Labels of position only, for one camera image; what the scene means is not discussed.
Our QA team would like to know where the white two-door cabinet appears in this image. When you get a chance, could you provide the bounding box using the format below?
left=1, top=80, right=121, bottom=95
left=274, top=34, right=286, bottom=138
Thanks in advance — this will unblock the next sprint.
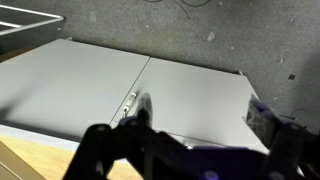
left=0, top=38, right=271, bottom=154

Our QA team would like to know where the beige metal file cabinet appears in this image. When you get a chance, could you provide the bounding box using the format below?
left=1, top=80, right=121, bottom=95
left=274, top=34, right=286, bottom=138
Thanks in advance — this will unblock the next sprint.
left=0, top=141, right=46, bottom=180

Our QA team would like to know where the silver cabinet door handle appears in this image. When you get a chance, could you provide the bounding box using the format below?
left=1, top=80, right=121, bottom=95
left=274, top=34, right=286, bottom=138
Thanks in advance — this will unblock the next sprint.
left=121, top=92, right=138, bottom=118

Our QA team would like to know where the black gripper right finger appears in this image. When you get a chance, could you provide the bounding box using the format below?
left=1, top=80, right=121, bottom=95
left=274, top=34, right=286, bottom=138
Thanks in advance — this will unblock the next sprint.
left=245, top=94, right=320, bottom=180

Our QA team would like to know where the white metal rack frame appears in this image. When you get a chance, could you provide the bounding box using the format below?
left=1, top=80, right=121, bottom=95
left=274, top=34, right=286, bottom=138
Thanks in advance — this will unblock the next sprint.
left=0, top=3, right=65, bottom=37

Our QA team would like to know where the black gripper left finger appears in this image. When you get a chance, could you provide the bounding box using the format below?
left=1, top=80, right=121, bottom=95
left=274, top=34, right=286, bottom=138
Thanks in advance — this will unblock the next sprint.
left=63, top=92, right=188, bottom=180

